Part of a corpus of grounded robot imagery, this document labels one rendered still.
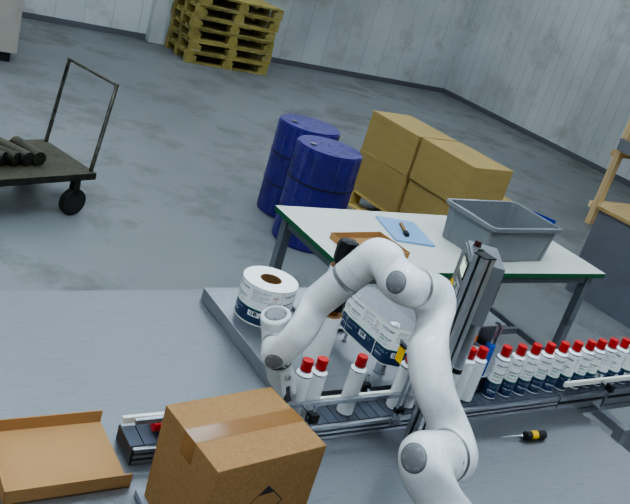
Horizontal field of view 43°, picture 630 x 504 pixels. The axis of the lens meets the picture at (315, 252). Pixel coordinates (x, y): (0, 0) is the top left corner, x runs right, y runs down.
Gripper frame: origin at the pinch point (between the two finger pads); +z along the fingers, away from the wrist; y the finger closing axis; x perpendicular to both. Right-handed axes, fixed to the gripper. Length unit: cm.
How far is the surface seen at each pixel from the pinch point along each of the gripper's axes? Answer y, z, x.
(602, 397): -5, 59, -134
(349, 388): -1.3, 4.2, -21.9
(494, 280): -17, -31, -60
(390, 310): 58, 35, -77
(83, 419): 13, -9, 52
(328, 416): -1.3, 12.0, -14.5
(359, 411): -0.6, 16.1, -25.9
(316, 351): 24.7, 9.7, -25.0
